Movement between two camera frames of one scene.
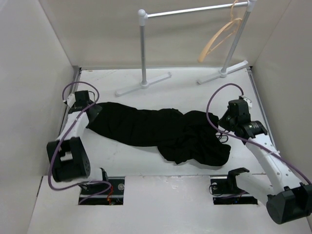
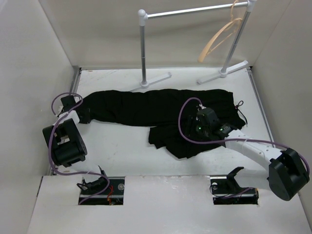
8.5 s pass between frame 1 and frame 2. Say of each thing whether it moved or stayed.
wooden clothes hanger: stayed
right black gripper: moved
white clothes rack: stayed
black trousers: moved
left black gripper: moved
